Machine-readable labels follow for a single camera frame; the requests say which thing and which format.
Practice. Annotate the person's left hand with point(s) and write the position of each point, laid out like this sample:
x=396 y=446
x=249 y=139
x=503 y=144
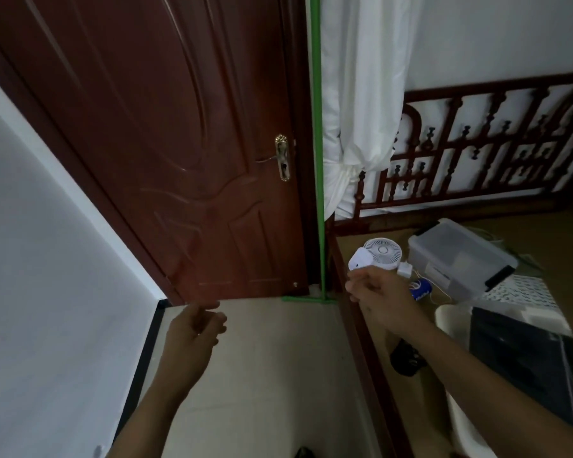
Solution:
x=186 y=343

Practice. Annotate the person's right hand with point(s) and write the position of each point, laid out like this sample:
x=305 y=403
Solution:
x=391 y=300

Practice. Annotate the person's left fingers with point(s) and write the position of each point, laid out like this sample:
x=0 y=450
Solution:
x=211 y=321

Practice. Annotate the person's right fingers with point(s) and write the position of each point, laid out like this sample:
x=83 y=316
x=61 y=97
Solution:
x=365 y=285

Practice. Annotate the white charger plug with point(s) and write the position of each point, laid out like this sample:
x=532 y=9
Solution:
x=360 y=258

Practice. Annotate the person's right forearm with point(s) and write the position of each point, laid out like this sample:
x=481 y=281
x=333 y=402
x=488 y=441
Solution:
x=487 y=391

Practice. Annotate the person's left forearm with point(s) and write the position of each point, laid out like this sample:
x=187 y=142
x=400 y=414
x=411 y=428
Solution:
x=150 y=419

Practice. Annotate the small white desk fan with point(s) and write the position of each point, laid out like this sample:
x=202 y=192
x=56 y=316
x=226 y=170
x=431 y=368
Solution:
x=384 y=251

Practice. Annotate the small white power adapter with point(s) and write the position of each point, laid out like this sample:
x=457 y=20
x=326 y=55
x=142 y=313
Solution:
x=405 y=270

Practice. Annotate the small black pouch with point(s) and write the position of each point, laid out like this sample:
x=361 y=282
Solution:
x=403 y=360

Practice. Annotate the clear plastic storage box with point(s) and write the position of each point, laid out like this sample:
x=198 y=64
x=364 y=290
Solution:
x=458 y=259

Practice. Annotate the white plastic tray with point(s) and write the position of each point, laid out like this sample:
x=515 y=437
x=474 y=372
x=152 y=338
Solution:
x=453 y=324

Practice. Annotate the green pole with base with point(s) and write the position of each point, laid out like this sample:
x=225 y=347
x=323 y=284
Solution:
x=319 y=138

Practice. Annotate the white patterned sheet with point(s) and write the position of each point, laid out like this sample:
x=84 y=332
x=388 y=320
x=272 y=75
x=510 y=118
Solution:
x=523 y=289

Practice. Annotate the black flat bag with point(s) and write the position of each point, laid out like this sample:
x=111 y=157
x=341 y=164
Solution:
x=530 y=367

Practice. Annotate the carved dark wooden headboard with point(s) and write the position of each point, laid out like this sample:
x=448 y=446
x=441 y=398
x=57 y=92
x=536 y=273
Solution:
x=482 y=138

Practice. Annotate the white tied curtain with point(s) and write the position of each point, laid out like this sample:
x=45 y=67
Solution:
x=363 y=90

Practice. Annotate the dark red wooden door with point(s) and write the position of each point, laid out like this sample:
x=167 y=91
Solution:
x=138 y=133

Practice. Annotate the dark wooden bed rail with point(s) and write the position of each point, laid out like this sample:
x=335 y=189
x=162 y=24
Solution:
x=363 y=338

